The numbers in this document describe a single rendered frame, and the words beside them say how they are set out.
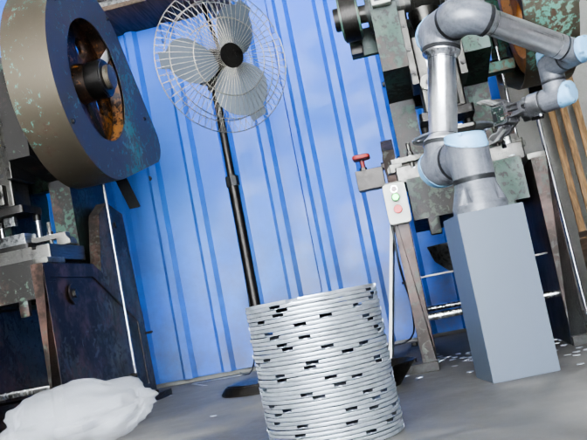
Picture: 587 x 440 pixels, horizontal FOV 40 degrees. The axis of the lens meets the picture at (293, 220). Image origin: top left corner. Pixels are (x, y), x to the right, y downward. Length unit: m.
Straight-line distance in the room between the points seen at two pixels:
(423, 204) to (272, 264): 1.57
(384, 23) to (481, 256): 1.15
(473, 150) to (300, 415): 0.94
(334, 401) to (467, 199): 0.82
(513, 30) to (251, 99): 1.22
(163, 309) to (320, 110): 1.34
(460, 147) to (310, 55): 2.19
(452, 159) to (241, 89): 1.25
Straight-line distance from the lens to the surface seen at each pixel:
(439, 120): 2.40
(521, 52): 3.31
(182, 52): 3.21
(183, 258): 4.31
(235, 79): 3.27
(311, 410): 1.69
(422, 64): 3.02
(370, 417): 1.66
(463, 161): 2.24
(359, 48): 3.20
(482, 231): 2.18
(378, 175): 2.77
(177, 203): 4.33
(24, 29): 3.10
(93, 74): 3.30
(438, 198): 2.78
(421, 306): 2.70
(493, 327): 2.18
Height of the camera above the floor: 0.30
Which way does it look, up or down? 6 degrees up
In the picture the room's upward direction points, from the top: 11 degrees counter-clockwise
